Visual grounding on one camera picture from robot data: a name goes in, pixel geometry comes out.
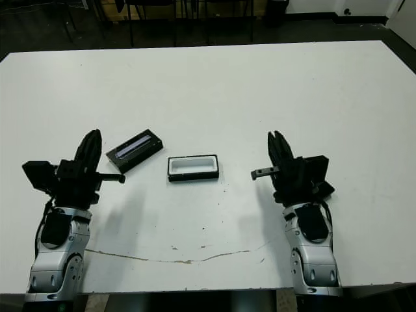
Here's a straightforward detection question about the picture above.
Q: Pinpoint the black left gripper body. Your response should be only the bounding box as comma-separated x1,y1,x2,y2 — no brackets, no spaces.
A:
51,158,126,211

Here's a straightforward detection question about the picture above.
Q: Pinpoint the dark robot lower body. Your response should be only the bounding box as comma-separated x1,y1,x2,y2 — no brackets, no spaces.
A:
107,291,277,312

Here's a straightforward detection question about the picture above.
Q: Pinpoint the black box base white inlay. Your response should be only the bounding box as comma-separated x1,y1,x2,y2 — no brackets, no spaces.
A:
167,153,220,183

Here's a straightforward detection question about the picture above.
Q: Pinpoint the black waste bin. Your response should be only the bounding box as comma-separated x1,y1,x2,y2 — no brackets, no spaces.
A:
265,0,290,29

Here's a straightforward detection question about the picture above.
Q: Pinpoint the black metal chair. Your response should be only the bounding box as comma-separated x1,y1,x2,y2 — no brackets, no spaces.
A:
125,0,179,47

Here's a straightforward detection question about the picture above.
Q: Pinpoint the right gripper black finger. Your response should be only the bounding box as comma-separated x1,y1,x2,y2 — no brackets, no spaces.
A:
274,130,296,166
267,131,282,168

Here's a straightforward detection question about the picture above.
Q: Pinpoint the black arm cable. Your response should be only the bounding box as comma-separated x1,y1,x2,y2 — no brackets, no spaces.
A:
320,198,334,241
34,194,56,257

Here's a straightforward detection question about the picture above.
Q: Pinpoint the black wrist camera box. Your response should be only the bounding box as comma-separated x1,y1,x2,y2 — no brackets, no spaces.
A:
21,161,60,192
304,155,335,199

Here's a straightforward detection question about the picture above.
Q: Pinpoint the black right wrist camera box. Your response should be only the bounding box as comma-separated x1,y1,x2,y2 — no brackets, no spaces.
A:
304,155,335,199

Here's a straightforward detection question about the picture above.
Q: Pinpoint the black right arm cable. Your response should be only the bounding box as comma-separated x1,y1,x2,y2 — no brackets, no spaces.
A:
320,198,334,241

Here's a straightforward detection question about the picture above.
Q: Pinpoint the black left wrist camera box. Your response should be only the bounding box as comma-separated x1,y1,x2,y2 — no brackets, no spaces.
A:
21,161,60,192

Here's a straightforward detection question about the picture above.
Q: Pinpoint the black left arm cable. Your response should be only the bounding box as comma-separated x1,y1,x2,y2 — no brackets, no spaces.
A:
34,194,56,257

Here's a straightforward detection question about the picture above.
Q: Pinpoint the brown wooden cabinet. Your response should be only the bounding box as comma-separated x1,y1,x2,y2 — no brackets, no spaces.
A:
107,0,183,21

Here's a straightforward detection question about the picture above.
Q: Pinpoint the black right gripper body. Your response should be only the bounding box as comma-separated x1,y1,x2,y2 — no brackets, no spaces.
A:
250,157,321,207

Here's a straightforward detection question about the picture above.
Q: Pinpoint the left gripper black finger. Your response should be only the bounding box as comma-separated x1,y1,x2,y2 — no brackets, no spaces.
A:
73,129,97,172
88,129,103,173

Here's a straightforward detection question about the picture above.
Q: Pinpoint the black box lid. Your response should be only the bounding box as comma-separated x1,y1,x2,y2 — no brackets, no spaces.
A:
106,129,165,174

